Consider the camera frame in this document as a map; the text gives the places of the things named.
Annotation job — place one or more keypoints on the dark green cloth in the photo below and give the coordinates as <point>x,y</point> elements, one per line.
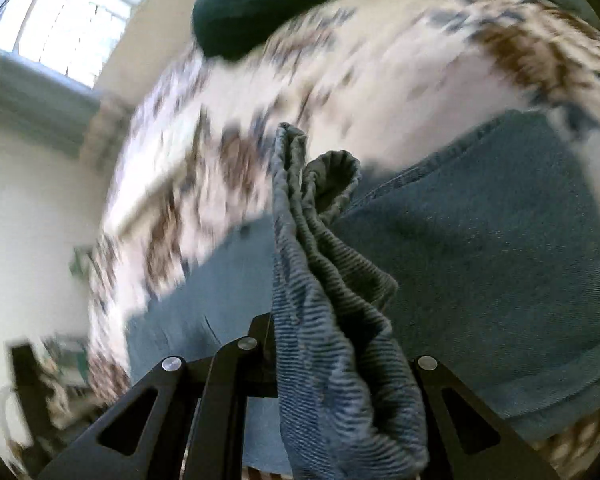
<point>270,5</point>

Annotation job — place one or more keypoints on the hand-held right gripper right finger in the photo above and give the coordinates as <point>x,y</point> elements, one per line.
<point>445,400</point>

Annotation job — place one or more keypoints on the blue denim pants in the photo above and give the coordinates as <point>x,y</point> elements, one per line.
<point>480,240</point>

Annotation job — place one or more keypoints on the window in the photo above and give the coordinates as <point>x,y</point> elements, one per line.
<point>75,15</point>

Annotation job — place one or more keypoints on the floral printed bed sheet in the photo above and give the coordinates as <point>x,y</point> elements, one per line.
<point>390,90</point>

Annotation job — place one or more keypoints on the dark cluttered furniture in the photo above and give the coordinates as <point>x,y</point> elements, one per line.
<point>40,390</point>

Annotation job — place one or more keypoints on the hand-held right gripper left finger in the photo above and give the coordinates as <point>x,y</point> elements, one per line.
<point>230,385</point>

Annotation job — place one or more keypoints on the green curtain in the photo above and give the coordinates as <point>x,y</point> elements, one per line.
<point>35,105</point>

